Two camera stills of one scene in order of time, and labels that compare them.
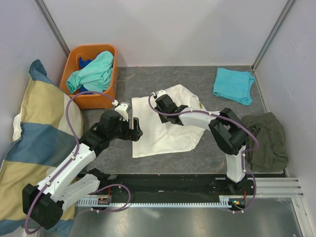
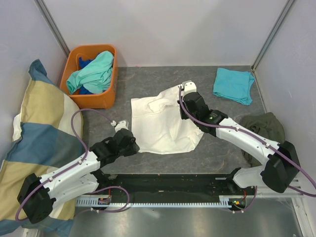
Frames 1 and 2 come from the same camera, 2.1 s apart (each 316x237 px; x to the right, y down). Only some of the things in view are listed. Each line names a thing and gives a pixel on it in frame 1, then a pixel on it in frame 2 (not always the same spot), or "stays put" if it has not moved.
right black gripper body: [164, 118] → [182, 114]
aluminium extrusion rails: [278, 187] stays put
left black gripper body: [123, 131] → [130, 150]
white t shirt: [158, 138] stays put
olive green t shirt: [271, 154] stays put
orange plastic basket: [71, 68] stays put
